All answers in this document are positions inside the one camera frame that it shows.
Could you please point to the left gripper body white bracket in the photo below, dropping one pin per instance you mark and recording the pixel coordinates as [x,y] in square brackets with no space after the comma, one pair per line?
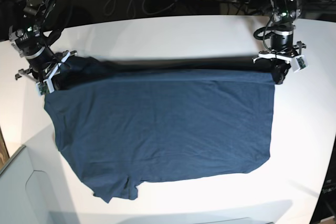
[279,46]

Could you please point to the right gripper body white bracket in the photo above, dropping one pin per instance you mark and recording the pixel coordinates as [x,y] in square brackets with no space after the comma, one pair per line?
[43,66]

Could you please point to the dark blue T-shirt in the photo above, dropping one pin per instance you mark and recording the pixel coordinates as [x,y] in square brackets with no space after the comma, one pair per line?
[117,130]

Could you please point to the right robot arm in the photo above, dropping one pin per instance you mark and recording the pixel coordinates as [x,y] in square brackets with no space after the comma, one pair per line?
[28,39]

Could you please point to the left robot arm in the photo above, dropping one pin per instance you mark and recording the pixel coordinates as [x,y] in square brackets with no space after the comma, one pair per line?
[283,15]

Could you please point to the grey plastic bin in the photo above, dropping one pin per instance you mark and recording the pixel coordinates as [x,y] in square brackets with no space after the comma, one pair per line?
[27,195]

